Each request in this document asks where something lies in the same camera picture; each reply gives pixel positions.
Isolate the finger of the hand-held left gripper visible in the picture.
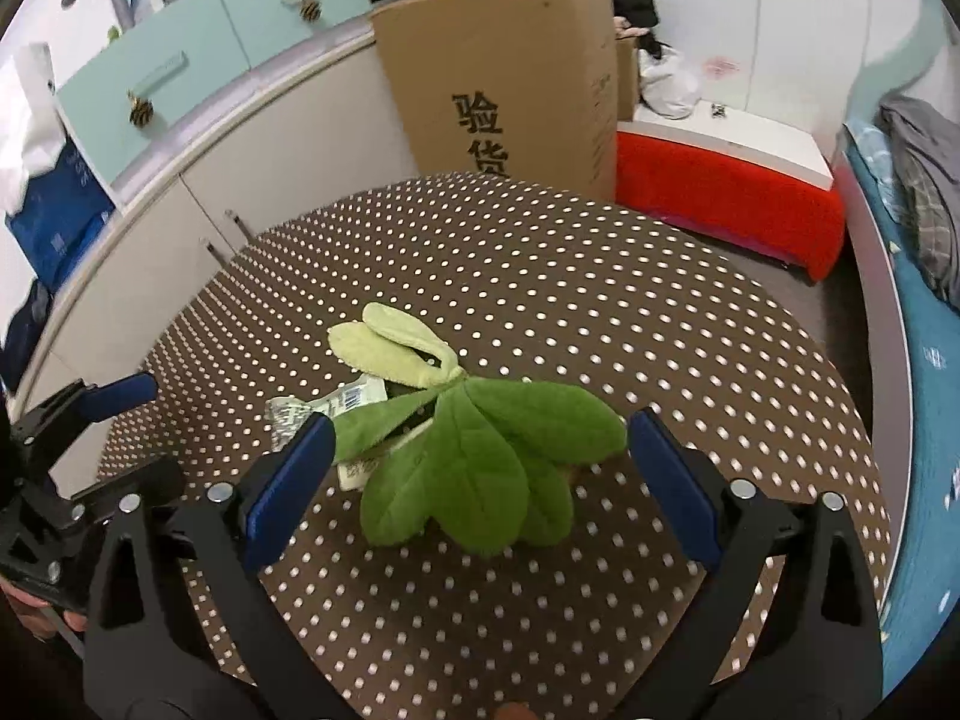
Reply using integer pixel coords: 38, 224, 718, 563
11, 373, 158, 466
71, 460, 186, 527

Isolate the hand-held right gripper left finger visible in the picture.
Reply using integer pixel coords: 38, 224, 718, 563
82, 412, 353, 720

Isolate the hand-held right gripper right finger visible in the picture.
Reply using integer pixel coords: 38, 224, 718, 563
611, 406, 884, 720

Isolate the green plush leaf toy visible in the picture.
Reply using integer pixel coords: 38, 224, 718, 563
328, 302, 627, 557

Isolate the person's left hand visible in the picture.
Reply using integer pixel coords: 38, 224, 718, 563
11, 592, 87, 638

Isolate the white barcode wrapper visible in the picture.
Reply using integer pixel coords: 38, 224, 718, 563
266, 379, 387, 492

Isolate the dark blue cloth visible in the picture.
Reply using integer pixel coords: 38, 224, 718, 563
0, 277, 53, 391

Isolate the blue shopping bag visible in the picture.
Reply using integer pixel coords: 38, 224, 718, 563
4, 139, 117, 293

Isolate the brown dotted tablecloth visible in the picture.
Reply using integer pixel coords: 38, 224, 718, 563
97, 171, 893, 720

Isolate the teal candy-print bed sheet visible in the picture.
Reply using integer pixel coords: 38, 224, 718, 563
847, 127, 960, 691

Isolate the white shopping bag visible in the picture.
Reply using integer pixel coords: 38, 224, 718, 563
0, 41, 68, 215

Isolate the red storage bench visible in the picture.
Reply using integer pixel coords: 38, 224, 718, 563
615, 106, 847, 282

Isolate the wide teal drawer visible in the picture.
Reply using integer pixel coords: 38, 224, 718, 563
56, 0, 252, 188

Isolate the white cabinet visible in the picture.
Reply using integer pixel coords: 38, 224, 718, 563
0, 0, 421, 421

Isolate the light blue pillow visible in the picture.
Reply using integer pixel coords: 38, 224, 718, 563
844, 120, 908, 181

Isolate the grey folded blanket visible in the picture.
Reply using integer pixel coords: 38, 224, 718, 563
879, 96, 960, 301

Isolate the white plastic bag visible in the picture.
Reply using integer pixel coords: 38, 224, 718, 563
637, 45, 702, 119

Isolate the small cardboard box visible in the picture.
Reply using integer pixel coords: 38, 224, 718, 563
615, 36, 642, 122

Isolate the narrow teal drawer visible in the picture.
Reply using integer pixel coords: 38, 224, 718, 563
214, 0, 372, 72

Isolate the large cardboard box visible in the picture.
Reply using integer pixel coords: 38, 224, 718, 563
371, 0, 620, 203

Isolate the pale green headboard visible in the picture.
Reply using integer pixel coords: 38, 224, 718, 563
844, 0, 960, 132

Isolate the black cloth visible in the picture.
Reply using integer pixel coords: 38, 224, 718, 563
609, 0, 668, 61

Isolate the white bed frame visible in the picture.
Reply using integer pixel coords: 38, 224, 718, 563
829, 142, 912, 698

